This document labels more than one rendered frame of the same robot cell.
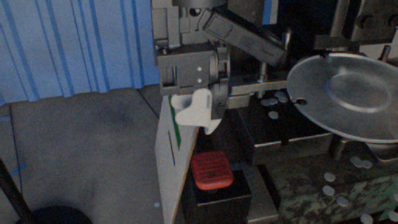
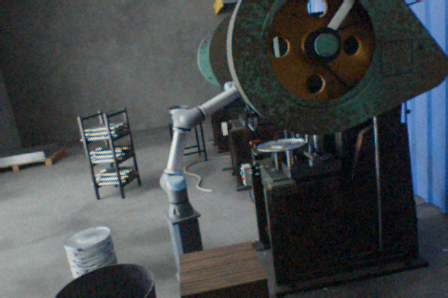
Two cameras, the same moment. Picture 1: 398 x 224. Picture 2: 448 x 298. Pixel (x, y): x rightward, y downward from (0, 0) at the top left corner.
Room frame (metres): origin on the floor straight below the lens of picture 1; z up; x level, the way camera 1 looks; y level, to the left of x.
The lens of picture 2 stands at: (0.48, -2.51, 1.33)
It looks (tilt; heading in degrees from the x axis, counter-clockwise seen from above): 14 degrees down; 97
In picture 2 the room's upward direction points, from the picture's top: 8 degrees counter-clockwise
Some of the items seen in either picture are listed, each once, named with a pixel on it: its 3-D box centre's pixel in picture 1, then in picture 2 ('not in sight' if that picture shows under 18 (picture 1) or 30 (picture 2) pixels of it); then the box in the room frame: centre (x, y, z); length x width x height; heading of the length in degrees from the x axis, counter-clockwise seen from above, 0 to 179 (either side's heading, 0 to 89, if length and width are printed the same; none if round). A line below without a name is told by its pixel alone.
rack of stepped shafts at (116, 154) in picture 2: not in sight; (110, 153); (-1.36, 1.43, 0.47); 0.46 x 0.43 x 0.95; 172
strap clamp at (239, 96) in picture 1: (257, 78); not in sight; (0.61, -0.13, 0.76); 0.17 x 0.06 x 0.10; 102
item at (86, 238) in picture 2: not in sight; (87, 237); (-0.79, -0.41, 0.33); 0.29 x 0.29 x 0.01
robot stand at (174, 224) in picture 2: not in sight; (187, 246); (-0.13, -0.42, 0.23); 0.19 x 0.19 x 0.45; 30
